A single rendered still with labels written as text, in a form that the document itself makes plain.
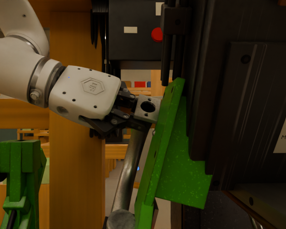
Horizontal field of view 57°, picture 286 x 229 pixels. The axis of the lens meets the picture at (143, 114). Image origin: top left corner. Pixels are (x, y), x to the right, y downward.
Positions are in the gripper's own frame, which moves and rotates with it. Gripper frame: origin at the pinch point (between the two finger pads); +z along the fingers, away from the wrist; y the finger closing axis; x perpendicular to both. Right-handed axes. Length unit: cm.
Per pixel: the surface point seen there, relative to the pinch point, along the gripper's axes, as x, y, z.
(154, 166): -5.5, -13.3, 2.7
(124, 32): -1.6, 22.1, -8.8
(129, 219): 0.4, -18.2, 1.9
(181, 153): -6.4, -10.7, 5.9
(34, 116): 31.8, 16.6, -27.4
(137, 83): 430, 539, 13
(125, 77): 620, 789, -35
